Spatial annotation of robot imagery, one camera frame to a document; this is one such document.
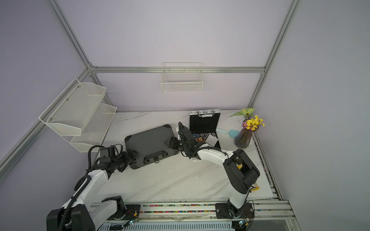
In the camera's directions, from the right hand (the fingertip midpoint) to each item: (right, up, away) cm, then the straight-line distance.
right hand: (169, 144), depth 87 cm
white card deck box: (+28, +1, +12) cm, 30 cm away
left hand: (-22, -8, -1) cm, 24 cm away
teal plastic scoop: (+47, +6, +21) cm, 52 cm away
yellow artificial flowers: (+49, +14, -6) cm, 52 cm away
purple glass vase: (+47, +3, +4) cm, 48 cm away
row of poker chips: (+21, +4, +14) cm, 26 cm away
